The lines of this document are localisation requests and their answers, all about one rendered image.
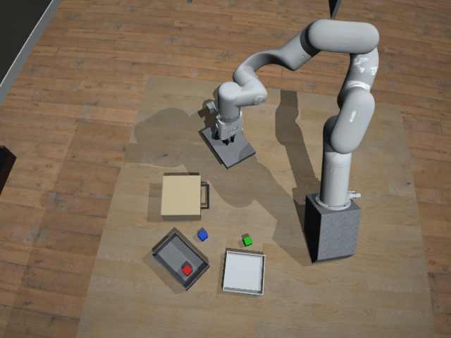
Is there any green block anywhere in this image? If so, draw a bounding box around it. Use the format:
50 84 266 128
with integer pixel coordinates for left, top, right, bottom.
243 236 253 247

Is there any red block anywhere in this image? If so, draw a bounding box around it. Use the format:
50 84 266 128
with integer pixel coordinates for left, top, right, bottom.
182 265 192 277

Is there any blue block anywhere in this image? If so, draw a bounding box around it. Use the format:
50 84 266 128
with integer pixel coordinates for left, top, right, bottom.
198 230 208 242

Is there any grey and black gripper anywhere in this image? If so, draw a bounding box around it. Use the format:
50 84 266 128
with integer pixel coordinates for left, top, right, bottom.
214 111 244 145

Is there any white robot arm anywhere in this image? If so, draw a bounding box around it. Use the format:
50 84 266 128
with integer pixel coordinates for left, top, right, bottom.
206 19 379 211

